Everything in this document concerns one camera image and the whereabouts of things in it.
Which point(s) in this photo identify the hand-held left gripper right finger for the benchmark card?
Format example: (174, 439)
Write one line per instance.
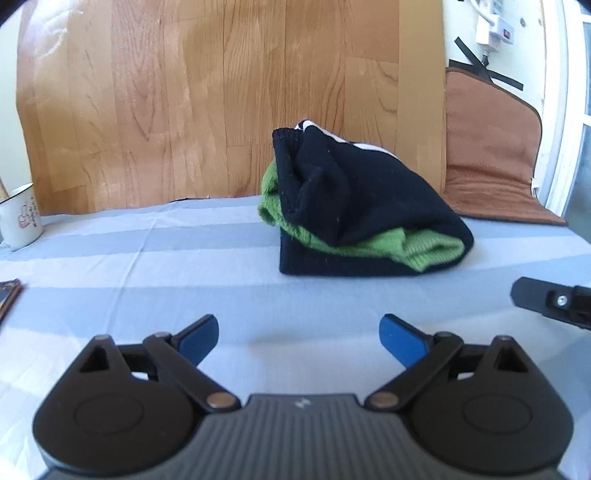
(400, 341)

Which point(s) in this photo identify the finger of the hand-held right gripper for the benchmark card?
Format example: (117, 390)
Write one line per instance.
(542, 297)

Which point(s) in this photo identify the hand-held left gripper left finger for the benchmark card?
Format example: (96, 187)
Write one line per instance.
(199, 342)

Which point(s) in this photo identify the green navy white striped sweater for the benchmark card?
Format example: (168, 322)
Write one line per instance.
(360, 203)

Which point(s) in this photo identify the light blue striped sheet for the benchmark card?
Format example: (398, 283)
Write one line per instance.
(138, 277)

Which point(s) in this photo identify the brown seat cushion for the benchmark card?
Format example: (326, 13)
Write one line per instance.
(489, 152)

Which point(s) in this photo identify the brown printed packet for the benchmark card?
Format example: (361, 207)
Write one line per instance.
(8, 295)

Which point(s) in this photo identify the white enamel mug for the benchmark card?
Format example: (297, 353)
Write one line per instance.
(21, 221)

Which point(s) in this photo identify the wooden laminate board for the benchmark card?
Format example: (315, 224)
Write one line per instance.
(184, 101)

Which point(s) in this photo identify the white power adapter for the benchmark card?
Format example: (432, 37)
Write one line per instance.
(496, 25)

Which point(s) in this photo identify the white door frame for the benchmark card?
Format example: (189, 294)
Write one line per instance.
(565, 106)

